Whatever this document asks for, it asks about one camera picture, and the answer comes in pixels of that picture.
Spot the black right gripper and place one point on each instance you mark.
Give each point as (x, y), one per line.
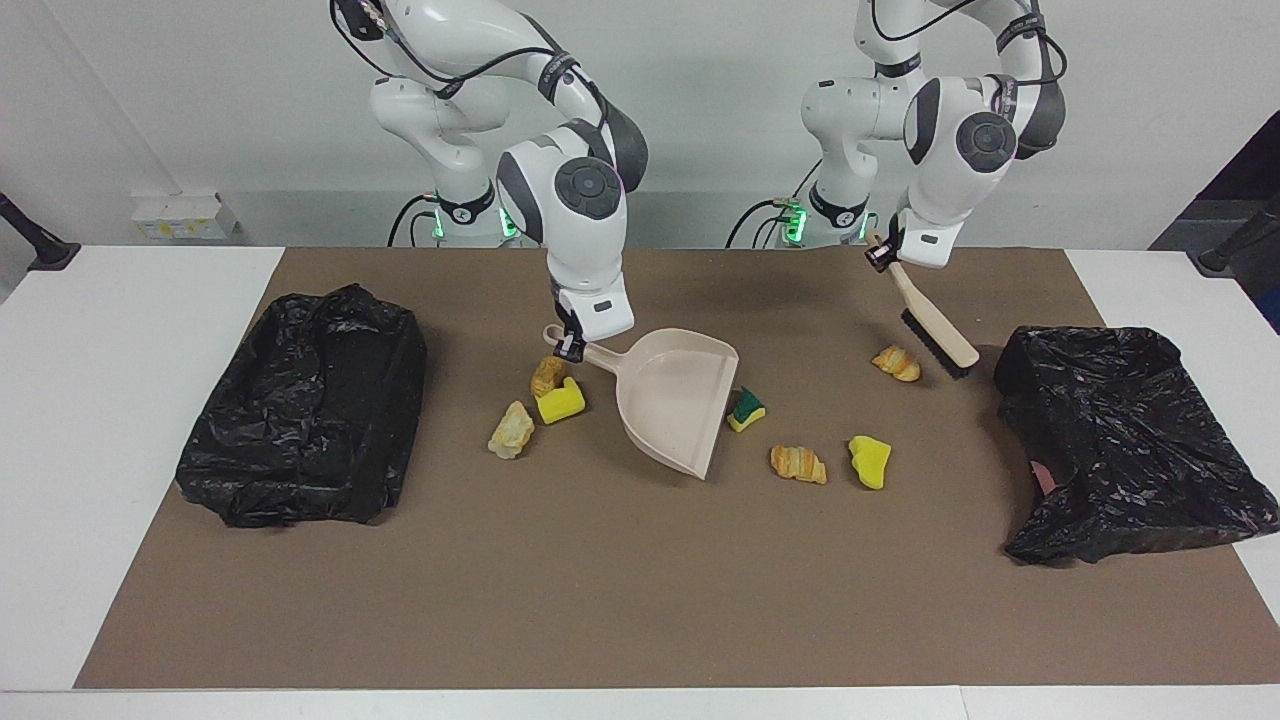
(566, 312)

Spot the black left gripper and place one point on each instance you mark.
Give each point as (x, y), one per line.
(895, 245)

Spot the brown bread roll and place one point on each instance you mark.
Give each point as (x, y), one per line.
(547, 377)

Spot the yellow sponge piece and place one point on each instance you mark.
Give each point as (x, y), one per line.
(562, 404)
(870, 462)

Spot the beige hand brush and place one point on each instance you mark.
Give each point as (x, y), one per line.
(935, 320)

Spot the pale bread chunk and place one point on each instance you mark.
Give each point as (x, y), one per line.
(511, 432)

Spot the beige plastic dustpan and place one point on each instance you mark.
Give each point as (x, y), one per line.
(670, 400)

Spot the golden croissant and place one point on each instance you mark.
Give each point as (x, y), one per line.
(897, 363)
(798, 464)

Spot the green and yellow sponge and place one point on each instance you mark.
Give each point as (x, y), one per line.
(746, 410)

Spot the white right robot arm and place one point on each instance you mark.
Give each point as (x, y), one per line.
(590, 190)

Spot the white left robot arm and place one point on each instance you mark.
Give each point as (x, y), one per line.
(985, 140)

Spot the brown table mat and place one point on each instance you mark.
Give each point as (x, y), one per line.
(600, 620)

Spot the right black garbage bag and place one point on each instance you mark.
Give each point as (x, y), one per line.
(300, 420)

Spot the black garbage bag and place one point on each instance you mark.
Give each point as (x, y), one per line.
(1130, 450)
(300, 420)

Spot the left black garbage bag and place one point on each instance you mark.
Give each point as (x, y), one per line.
(1130, 450)

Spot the black stand foot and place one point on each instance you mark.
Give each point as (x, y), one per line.
(50, 252)
(1225, 255)

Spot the white wall socket box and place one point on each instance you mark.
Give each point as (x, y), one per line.
(180, 220)

